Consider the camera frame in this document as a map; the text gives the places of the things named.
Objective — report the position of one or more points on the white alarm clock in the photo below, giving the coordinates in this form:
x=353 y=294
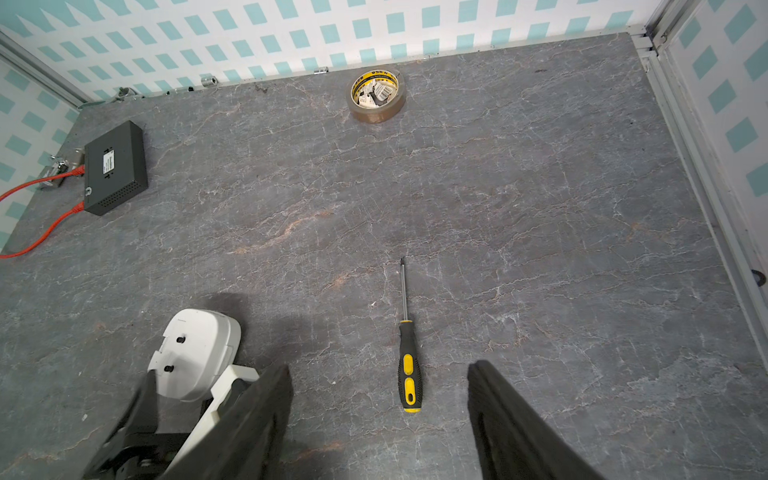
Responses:
x=197 y=346

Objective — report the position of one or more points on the black yellow screwdriver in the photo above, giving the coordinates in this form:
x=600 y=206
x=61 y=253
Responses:
x=410 y=384

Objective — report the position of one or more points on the metal bracket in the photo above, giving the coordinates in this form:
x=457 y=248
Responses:
x=60 y=165

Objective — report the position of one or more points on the brown tape roll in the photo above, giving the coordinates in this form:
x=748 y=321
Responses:
x=376 y=96

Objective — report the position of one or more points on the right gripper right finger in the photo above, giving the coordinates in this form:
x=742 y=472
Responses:
x=512 y=440

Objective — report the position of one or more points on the black network switch box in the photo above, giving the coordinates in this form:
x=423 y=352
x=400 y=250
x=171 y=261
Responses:
x=115 y=169

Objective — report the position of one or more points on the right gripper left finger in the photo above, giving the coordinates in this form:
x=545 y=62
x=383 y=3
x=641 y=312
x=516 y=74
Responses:
x=240 y=435

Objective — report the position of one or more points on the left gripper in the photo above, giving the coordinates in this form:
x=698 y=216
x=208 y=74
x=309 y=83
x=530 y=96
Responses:
x=136 y=450

